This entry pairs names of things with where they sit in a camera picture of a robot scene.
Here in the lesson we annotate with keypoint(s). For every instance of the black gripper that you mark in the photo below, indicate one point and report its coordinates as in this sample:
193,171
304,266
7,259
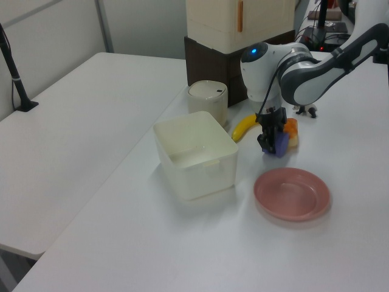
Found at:
272,119

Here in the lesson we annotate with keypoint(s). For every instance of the purple cube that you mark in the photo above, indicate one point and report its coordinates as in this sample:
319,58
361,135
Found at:
282,146

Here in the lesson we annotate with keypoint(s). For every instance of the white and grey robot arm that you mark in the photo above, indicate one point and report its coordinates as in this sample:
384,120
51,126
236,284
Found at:
258,76

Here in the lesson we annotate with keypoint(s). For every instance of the pink plate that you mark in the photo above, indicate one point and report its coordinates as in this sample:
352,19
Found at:
291,194

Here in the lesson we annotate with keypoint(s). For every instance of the orange salmon sushi toy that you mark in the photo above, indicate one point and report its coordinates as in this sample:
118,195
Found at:
293,130

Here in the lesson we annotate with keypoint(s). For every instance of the yellow toy banana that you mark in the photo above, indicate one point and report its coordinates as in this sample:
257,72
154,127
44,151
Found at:
243,127

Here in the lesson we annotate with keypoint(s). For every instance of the black and white panda figurine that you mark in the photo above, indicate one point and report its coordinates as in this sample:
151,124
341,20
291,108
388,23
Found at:
311,112

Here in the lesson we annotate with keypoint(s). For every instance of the small cream lidded trash can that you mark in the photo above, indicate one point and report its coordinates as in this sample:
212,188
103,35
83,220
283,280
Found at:
206,103

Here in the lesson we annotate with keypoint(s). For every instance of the cream open storage bin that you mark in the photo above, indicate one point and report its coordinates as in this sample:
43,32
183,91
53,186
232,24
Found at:
194,179

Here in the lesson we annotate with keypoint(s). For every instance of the dark brown drawer cabinet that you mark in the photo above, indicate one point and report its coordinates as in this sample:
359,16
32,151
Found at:
206,67

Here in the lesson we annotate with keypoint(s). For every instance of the black electronics box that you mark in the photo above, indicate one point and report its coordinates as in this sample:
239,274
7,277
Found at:
313,38

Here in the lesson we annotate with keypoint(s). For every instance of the black background pole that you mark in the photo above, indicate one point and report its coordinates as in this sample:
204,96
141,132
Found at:
322,13

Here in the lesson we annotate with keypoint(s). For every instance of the brown cardboard box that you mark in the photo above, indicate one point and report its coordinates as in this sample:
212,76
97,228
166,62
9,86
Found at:
332,14

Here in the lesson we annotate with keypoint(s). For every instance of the black clamp mount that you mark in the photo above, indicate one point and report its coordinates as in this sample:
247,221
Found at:
382,56

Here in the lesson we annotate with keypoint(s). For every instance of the black camera stand pole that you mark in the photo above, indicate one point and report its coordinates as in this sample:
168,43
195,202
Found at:
15,79

